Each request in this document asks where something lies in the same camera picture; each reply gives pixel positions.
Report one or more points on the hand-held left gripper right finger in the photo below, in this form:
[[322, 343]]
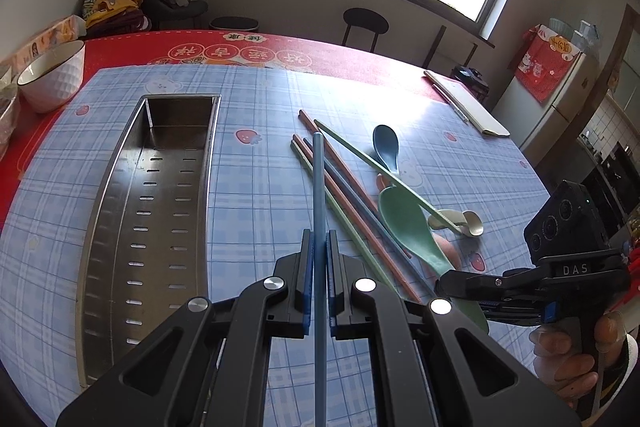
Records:
[[332, 287]]

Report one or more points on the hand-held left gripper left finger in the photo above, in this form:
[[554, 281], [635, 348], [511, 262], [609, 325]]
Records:
[[306, 287]]

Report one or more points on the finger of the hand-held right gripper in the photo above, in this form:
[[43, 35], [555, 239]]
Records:
[[475, 287], [515, 311]]

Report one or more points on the beige spoon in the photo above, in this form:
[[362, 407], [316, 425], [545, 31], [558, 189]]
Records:
[[472, 227]]

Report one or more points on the pink chopstick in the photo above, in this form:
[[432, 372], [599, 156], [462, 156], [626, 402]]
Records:
[[345, 169], [360, 229]]

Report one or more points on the green chopstick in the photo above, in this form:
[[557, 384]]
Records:
[[345, 223], [360, 155]]

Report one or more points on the blue chopstick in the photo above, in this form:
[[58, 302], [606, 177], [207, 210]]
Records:
[[318, 187], [365, 212]]

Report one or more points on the green spoon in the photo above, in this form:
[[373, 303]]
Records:
[[405, 222]]

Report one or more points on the blue spoon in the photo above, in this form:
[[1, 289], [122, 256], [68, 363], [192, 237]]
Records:
[[385, 142]]

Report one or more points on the stainless steel utensil tray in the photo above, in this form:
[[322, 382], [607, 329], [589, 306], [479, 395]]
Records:
[[150, 227]]

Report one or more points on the person's right hand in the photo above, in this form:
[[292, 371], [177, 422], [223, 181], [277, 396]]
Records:
[[555, 342]]

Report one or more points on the black kitchen appliance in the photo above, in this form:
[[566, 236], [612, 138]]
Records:
[[615, 177]]

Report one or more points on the white fridge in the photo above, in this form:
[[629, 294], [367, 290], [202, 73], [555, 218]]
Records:
[[550, 117]]

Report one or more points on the blue plaid mat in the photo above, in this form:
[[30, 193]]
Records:
[[250, 187]]

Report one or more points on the beige notebook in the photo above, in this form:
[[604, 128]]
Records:
[[470, 104]]

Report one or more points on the red printed cloth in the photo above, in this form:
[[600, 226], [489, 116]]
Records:
[[540, 67]]

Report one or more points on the black bag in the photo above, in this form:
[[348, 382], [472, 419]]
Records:
[[472, 79]]

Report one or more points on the clear plastic containers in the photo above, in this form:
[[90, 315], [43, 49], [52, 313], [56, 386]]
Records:
[[580, 34]]

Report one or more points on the red printed tablecloth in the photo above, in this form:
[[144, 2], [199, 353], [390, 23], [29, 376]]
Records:
[[310, 47]]

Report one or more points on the dark padded chair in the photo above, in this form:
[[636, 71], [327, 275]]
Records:
[[180, 12]]

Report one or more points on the dark red clothes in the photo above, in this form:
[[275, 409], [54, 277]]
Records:
[[125, 23]]

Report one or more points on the white dimpled bowl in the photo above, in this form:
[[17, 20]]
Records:
[[55, 82]]

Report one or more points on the plastic-wrapped bowl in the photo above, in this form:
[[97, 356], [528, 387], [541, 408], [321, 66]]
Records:
[[7, 117]]

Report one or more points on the printed snack box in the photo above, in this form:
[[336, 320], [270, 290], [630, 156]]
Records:
[[45, 38]]

